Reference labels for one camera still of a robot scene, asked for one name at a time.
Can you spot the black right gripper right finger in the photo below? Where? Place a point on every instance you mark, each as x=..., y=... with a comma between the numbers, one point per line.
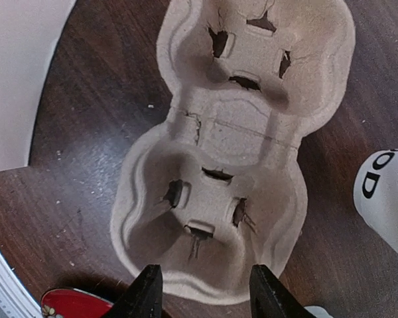
x=270, y=298

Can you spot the red floral plate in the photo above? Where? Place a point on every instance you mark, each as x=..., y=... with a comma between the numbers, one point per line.
x=73, y=303

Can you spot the brown pulp cup carrier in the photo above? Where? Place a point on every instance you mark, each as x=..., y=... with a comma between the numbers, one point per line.
x=216, y=187

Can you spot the aluminium front rail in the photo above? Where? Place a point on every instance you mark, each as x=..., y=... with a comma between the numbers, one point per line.
x=15, y=300

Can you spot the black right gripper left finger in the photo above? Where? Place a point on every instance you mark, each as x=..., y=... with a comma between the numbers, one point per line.
x=143, y=298

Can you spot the blue checkered paper bag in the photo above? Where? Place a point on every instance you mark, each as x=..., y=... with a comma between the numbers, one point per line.
x=29, y=33

